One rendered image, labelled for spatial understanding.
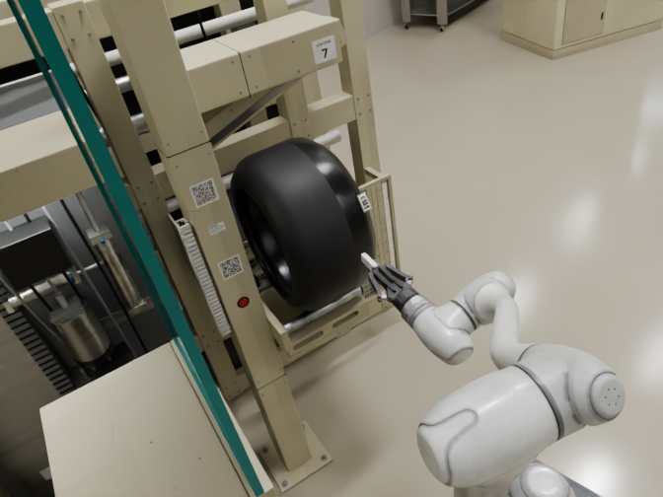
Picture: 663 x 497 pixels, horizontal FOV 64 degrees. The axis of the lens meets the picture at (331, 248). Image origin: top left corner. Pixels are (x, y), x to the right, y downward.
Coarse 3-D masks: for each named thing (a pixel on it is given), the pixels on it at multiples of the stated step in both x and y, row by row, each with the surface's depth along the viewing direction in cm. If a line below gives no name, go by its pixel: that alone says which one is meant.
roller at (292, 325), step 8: (360, 288) 204; (344, 296) 201; (352, 296) 203; (336, 304) 200; (304, 312) 198; (312, 312) 197; (320, 312) 198; (328, 312) 200; (288, 320) 195; (296, 320) 195; (304, 320) 195; (312, 320) 198; (288, 328) 193; (296, 328) 195
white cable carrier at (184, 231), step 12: (180, 228) 161; (192, 240) 165; (192, 252) 167; (192, 264) 171; (204, 264) 172; (204, 276) 174; (204, 288) 176; (216, 300) 181; (216, 312) 183; (216, 324) 191; (228, 324) 189
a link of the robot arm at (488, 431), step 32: (480, 384) 84; (512, 384) 82; (448, 416) 81; (480, 416) 79; (512, 416) 79; (544, 416) 80; (448, 448) 79; (480, 448) 78; (512, 448) 78; (544, 448) 81; (448, 480) 80; (480, 480) 79; (512, 480) 86
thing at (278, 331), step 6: (264, 306) 199; (270, 312) 196; (270, 318) 194; (276, 318) 195; (270, 324) 194; (276, 324) 190; (270, 330) 199; (276, 330) 189; (282, 330) 188; (276, 336) 194; (282, 336) 188; (288, 336) 189; (282, 342) 189; (288, 342) 191; (288, 348) 192
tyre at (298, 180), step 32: (256, 160) 176; (288, 160) 172; (320, 160) 172; (256, 192) 170; (288, 192) 165; (320, 192) 167; (352, 192) 171; (256, 224) 216; (288, 224) 164; (320, 224) 165; (352, 224) 170; (256, 256) 209; (288, 256) 169; (320, 256) 167; (352, 256) 173; (288, 288) 209; (320, 288) 173; (352, 288) 187
